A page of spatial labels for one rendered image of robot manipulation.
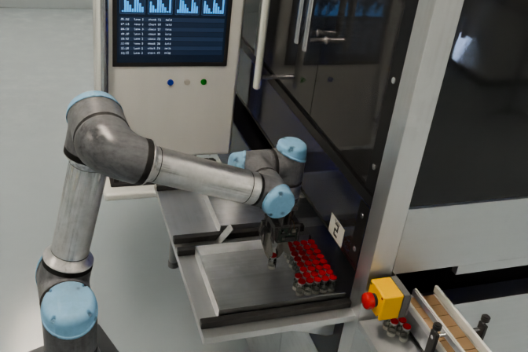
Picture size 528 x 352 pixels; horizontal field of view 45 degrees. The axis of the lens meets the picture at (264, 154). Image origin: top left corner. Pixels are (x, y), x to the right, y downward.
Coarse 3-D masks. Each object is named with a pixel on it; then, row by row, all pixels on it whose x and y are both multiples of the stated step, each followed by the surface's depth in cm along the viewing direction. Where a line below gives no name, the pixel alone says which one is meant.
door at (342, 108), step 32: (352, 0) 157; (384, 0) 142; (352, 32) 158; (384, 32) 143; (320, 64) 177; (352, 64) 159; (384, 64) 144; (320, 96) 178; (352, 96) 160; (384, 96) 145; (320, 128) 180; (352, 128) 161; (352, 160) 162
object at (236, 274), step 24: (216, 264) 174; (240, 264) 175; (264, 264) 176; (288, 264) 178; (216, 288) 165; (240, 288) 166; (264, 288) 167; (288, 288) 168; (216, 312) 156; (240, 312) 156
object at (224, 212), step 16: (208, 208) 197; (224, 208) 198; (240, 208) 199; (256, 208) 200; (304, 208) 204; (224, 224) 191; (240, 224) 186; (256, 224) 188; (304, 224) 194; (320, 224) 196
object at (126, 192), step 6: (108, 180) 220; (108, 186) 216; (126, 186) 217; (132, 186) 218; (138, 186) 218; (144, 186) 219; (150, 186) 219; (108, 192) 213; (114, 192) 213; (120, 192) 214; (126, 192) 214; (132, 192) 215; (138, 192) 215; (144, 192) 216; (150, 192) 217; (108, 198) 213; (114, 198) 213; (120, 198) 214; (126, 198) 215; (132, 198) 215; (138, 198) 216
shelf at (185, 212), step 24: (168, 192) 203; (192, 192) 205; (168, 216) 192; (192, 216) 193; (192, 264) 173; (336, 264) 180; (192, 288) 164; (336, 288) 171; (336, 312) 163; (216, 336) 151; (240, 336) 153
